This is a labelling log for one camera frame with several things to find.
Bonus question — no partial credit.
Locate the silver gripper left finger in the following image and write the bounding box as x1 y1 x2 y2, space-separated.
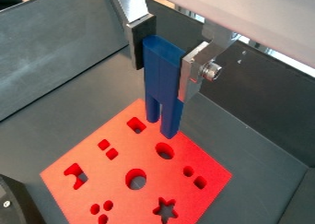
111 0 156 70

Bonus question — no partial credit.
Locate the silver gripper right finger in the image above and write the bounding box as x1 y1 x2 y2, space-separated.
179 20 240 103

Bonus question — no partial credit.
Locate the blue square-circle peg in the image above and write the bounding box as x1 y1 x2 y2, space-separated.
143 35 184 138

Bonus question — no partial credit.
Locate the red shape-sorting block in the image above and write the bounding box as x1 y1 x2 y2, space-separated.
40 100 231 224

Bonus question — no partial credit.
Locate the black round base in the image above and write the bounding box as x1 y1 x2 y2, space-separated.
0 174 45 224

